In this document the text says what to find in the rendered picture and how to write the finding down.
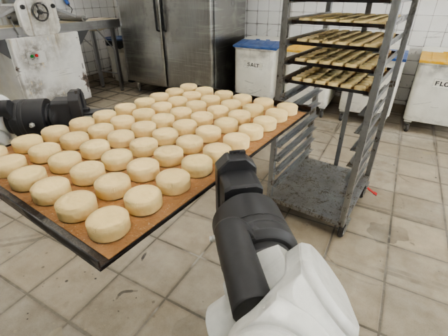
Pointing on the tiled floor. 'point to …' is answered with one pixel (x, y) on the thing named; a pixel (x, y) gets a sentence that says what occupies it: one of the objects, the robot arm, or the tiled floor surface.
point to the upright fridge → (181, 41)
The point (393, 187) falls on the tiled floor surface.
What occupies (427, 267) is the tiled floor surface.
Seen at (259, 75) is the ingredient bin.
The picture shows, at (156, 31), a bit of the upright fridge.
